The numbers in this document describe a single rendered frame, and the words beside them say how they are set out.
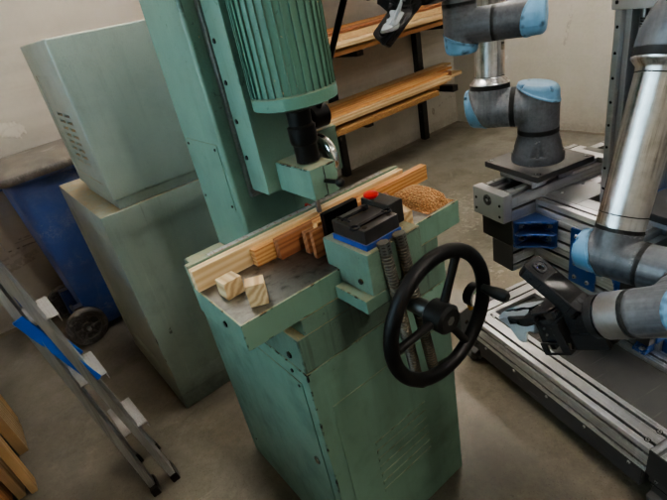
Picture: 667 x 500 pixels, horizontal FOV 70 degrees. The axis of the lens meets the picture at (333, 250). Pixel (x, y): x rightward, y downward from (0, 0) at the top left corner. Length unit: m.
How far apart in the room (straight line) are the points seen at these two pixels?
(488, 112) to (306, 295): 0.87
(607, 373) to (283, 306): 1.14
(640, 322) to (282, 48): 0.72
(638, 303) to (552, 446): 1.04
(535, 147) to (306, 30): 0.85
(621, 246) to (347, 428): 0.69
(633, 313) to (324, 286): 0.52
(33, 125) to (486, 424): 2.67
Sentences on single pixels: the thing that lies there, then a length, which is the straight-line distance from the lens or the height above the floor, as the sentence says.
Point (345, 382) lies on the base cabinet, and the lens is 1.10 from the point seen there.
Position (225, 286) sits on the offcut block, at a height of 0.93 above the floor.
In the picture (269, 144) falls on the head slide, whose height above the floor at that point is 1.11.
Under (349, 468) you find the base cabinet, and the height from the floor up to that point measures 0.38.
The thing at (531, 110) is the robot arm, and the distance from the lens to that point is 1.53.
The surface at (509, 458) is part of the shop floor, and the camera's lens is 1.75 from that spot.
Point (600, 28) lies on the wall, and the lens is 4.32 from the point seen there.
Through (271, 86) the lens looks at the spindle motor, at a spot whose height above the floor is 1.25.
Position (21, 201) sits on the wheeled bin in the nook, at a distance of 2.57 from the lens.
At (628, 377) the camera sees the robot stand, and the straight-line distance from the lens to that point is 1.74.
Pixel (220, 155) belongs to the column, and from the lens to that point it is 1.17.
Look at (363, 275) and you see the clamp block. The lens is 0.90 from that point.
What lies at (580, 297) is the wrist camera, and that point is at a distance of 0.88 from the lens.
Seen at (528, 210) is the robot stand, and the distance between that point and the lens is 1.58.
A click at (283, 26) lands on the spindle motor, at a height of 1.34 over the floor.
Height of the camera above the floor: 1.38
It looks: 28 degrees down
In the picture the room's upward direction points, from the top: 12 degrees counter-clockwise
